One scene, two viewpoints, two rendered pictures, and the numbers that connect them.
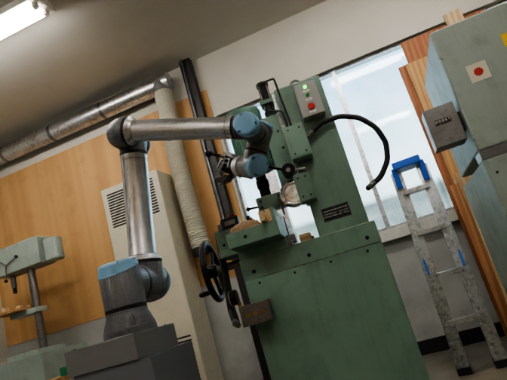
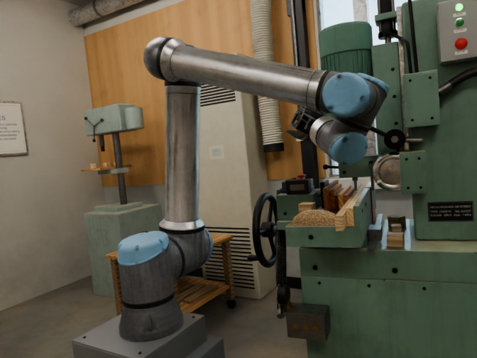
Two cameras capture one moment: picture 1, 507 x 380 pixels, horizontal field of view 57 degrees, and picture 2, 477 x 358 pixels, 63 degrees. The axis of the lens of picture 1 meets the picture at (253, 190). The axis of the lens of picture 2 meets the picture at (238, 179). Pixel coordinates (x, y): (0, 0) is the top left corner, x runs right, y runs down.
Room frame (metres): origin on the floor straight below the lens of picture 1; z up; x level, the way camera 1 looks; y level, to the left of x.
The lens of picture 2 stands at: (0.72, -0.05, 1.14)
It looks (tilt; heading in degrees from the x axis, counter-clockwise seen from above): 5 degrees down; 17
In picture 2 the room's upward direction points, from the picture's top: 5 degrees counter-clockwise
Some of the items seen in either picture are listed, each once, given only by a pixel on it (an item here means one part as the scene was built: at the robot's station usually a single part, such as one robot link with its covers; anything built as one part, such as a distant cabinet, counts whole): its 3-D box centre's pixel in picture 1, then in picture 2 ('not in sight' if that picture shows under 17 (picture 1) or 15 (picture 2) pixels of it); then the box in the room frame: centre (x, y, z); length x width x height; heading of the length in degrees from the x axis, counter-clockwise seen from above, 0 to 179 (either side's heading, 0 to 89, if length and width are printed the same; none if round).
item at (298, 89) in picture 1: (308, 100); (458, 31); (1.96, -0.35, 1.40); 0.10 x 0.06 x 0.16; 83
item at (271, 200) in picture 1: (273, 203); (360, 167); (2.13, -0.07, 1.03); 0.14 x 0.07 x 0.09; 83
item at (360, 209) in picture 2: (281, 222); (366, 198); (2.09, -0.08, 0.93); 0.60 x 0.02 x 0.06; 173
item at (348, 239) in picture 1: (311, 254); (397, 244); (2.12, -0.17, 0.76); 0.57 x 0.45 x 0.09; 83
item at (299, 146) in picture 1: (297, 142); (420, 100); (1.96, -0.24, 1.22); 0.09 x 0.08 x 0.15; 83
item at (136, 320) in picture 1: (128, 320); (150, 310); (1.71, 0.57, 0.68); 0.19 x 0.19 x 0.10
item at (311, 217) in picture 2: (245, 225); (314, 216); (1.86, 0.07, 0.92); 0.14 x 0.09 x 0.04; 83
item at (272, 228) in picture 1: (254, 243); (324, 215); (2.10, 0.06, 0.87); 0.61 x 0.30 x 0.06; 173
